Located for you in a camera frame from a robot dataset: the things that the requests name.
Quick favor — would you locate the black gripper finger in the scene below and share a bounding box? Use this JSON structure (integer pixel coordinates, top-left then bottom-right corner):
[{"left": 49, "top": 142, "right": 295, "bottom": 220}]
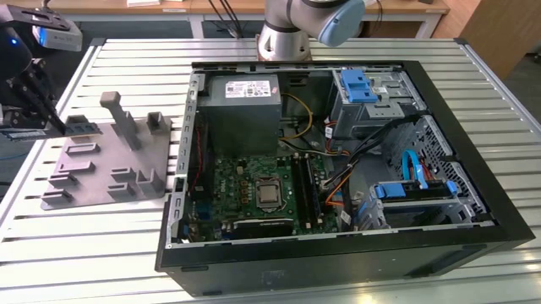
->
[
  {"left": 29, "top": 58, "right": 68, "bottom": 136},
  {"left": 0, "top": 75, "right": 47, "bottom": 129}
]

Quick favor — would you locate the blue RAM stick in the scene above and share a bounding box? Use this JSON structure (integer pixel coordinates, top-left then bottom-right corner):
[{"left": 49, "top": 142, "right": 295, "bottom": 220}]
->
[{"left": 0, "top": 123, "right": 104, "bottom": 143}]

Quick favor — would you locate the black RAM slot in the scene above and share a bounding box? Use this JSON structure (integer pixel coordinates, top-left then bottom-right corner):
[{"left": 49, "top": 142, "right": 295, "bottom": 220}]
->
[
  {"left": 300, "top": 153, "right": 316, "bottom": 226},
  {"left": 294, "top": 153, "right": 310, "bottom": 227}
]

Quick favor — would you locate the grey parts rack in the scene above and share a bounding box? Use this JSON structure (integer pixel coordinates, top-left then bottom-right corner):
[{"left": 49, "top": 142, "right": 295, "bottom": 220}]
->
[{"left": 40, "top": 91, "right": 176, "bottom": 210}]

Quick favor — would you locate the wooden desk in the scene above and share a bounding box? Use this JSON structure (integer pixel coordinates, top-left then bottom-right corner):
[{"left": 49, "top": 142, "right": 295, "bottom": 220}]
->
[{"left": 41, "top": 0, "right": 451, "bottom": 39}]

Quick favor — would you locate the grey power supply unit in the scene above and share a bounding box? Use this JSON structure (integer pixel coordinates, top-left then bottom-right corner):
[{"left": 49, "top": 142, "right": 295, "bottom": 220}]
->
[{"left": 197, "top": 74, "right": 283, "bottom": 156}]

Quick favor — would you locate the green motherboard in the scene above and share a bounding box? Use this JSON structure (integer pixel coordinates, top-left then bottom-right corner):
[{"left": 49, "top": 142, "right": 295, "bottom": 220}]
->
[{"left": 185, "top": 153, "right": 343, "bottom": 241}]

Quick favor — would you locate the black CPU socket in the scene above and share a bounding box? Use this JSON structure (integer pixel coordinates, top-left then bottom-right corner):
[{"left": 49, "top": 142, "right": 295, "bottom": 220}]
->
[{"left": 252, "top": 175, "right": 287, "bottom": 213}]

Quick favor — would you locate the silver CPU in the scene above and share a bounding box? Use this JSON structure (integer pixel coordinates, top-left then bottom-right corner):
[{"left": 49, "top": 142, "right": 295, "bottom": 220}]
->
[{"left": 256, "top": 185, "right": 282, "bottom": 203}]

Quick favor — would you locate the black graphics card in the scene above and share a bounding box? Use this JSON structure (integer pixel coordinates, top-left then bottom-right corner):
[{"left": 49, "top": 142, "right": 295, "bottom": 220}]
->
[{"left": 230, "top": 217, "right": 295, "bottom": 240}]

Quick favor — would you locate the blue drive latch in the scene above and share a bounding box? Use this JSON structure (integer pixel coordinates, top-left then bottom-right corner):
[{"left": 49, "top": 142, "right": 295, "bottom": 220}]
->
[{"left": 340, "top": 69, "right": 378, "bottom": 104}]

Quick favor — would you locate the black PC case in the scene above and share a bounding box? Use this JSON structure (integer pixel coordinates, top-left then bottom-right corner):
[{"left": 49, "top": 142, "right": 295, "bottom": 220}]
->
[{"left": 153, "top": 60, "right": 535, "bottom": 298}]

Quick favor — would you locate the metal optical drive cage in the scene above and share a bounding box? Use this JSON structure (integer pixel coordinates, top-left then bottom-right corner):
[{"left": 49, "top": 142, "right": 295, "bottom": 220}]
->
[{"left": 328, "top": 68, "right": 427, "bottom": 140}]

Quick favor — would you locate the hard disk in blue carrier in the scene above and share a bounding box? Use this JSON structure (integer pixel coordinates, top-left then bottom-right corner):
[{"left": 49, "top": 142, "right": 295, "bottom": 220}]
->
[{"left": 374, "top": 180, "right": 457, "bottom": 202}]

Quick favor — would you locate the metal disk bay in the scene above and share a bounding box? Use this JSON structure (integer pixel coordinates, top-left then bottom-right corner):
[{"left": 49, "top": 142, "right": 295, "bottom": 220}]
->
[{"left": 354, "top": 183, "right": 495, "bottom": 231}]

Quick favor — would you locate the wooden cabinet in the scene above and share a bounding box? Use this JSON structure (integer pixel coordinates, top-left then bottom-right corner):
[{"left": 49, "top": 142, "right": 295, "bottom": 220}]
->
[{"left": 458, "top": 0, "right": 541, "bottom": 80}]

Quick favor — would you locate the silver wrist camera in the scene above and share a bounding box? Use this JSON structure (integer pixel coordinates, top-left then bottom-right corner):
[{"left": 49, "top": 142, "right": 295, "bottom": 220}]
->
[{"left": 31, "top": 23, "right": 84, "bottom": 53}]

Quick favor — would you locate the yellow wire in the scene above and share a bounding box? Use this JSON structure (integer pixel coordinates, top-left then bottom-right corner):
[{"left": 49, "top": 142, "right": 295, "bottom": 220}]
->
[{"left": 280, "top": 93, "right": 314, "bottom": 140}]

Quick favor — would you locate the orange wire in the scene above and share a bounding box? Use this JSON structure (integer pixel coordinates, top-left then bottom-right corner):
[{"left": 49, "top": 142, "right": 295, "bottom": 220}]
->
[{"left": 323, "top": 182, "right": 351, "bottom": 206}]

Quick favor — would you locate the black wire bundle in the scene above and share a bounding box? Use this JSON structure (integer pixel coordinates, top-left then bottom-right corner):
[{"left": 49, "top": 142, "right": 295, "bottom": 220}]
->
[{"left": 336, "top": 122, "right": 406, "bottom": 168}]

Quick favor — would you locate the blue data wire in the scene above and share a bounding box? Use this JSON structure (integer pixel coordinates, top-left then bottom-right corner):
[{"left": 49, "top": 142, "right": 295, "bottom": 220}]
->
[{"left": 401, "top": 149, "right": 430, "bottom": 190}]

